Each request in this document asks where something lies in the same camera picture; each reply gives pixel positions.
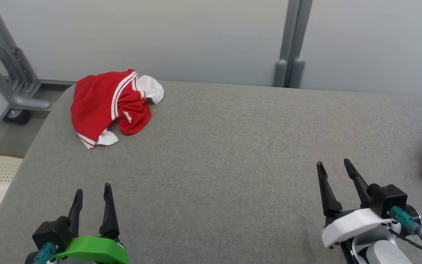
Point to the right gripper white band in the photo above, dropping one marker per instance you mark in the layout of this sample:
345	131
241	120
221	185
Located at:
354	225

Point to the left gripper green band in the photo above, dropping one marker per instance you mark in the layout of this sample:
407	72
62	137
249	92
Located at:
93	251

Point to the red jersey with white sleeves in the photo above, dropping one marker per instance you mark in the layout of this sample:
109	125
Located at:
97	106

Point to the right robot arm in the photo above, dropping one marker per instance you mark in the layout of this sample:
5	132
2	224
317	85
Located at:
383	253

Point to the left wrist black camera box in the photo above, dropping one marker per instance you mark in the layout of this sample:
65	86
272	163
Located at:
51	231

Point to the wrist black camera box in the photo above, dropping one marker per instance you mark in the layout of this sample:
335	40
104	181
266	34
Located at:
388	200
51	231

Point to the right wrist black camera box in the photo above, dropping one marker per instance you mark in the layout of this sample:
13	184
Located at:
388	200

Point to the grey double partition post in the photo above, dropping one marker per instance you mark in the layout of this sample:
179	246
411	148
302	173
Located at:
292	40

